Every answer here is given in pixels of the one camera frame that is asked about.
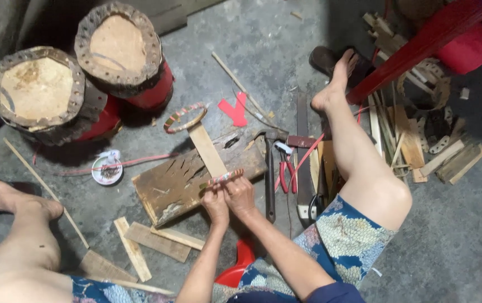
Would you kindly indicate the brown sandpaper piece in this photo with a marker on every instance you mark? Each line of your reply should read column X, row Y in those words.
column 301, row 142

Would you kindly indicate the small hide-topped red drum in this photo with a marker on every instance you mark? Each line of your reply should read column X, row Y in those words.
column 119, row 46

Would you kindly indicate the light wooden slat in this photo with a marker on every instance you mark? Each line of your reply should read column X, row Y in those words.
column 206, row 147

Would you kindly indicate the pale wood sliver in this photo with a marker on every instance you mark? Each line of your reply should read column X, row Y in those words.
column 140, row 287

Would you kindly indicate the dark wood offcut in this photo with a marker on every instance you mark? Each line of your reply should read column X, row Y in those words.
column 106, row 268

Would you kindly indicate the person's right hand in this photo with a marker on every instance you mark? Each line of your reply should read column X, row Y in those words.
column 241, row 197

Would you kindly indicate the heap of wood scraps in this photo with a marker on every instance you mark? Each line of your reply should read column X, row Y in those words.
column 413, row 139

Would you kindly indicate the brown sandal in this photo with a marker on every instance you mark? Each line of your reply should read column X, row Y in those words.
column 325, row 59

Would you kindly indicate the red plastic chair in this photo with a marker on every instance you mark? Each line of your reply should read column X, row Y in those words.
column 426, row 38

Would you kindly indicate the red paper scrap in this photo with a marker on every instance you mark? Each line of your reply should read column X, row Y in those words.
column 236, row 111

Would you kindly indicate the worn cracked wooden board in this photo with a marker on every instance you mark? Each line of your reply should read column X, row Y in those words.
column 173, row 185

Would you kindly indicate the white bowl with nails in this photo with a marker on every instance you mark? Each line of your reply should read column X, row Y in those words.
column 107, row 171

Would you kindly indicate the person's leg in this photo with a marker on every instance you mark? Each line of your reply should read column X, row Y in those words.
column 363, row 164
column 18, row 252

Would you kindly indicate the short thin bamboo stick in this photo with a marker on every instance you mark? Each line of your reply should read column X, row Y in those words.
column 241, row 86

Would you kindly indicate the person's left leg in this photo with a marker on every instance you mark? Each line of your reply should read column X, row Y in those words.
column 18, row 252

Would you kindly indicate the black sandal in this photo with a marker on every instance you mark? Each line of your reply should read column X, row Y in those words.
column 22, row 187

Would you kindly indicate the narrow pale wood offcut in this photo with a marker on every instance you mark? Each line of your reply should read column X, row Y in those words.
column 133, row 252

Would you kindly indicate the wide grey wood offcut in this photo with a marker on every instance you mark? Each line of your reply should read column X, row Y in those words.
column 157, row 243

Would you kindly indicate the large hide-topped red drum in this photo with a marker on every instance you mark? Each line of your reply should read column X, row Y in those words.
column 41, row 90

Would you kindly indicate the red plastic stool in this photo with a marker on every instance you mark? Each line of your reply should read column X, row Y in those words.
column 234, row 269

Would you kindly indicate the long thin bamboo stick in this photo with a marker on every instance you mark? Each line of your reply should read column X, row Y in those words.
column 43, row 187

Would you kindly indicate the thin pale wood strip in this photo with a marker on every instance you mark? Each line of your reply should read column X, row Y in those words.
column 180, row 237

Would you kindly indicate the person's right fingers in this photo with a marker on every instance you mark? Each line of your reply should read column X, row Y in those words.
column 234, row 181

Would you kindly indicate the blue patterned shorts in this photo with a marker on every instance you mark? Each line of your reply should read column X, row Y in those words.
column 342, row 244

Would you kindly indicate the person's left hand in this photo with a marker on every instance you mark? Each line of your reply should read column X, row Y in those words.
column 215, row 208

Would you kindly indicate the person's right leg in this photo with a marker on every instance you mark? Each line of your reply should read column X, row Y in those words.
column 363, row 164

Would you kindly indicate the person's left fingers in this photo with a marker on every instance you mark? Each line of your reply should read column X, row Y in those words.
column 215, row 190

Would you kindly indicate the hand saw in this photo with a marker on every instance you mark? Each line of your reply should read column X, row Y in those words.
column 304, row 168

